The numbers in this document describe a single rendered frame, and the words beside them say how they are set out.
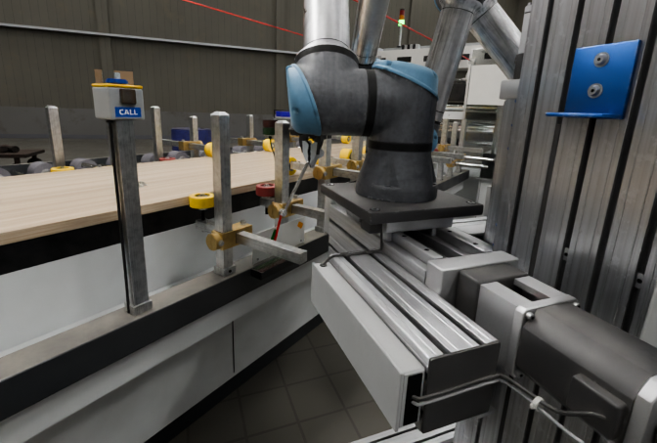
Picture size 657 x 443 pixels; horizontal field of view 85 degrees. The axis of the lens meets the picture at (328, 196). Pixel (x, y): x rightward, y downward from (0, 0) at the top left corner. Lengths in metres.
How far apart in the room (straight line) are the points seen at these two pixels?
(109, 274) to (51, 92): 12.58
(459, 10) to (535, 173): 0.44
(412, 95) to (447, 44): 0.31
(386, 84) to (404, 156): 0.12
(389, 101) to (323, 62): 0.13
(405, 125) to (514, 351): 0.36
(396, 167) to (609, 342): 0.36
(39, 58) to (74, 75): 0.91
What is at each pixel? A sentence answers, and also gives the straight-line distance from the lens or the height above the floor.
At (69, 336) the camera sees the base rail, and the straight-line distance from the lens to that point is 0.98.
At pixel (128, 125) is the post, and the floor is 1.14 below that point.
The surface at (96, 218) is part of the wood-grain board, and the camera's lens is 1.11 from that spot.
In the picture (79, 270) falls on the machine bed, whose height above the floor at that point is 0.76.
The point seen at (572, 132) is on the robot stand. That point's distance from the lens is 0.60.
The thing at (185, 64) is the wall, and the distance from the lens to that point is 13.22.
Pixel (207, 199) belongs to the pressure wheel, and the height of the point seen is 0.90.
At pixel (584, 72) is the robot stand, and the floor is 1.25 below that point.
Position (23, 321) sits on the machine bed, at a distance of 1.15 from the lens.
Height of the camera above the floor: 1.19
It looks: 14 degrees down
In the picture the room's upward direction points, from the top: 2 degrees clockwise
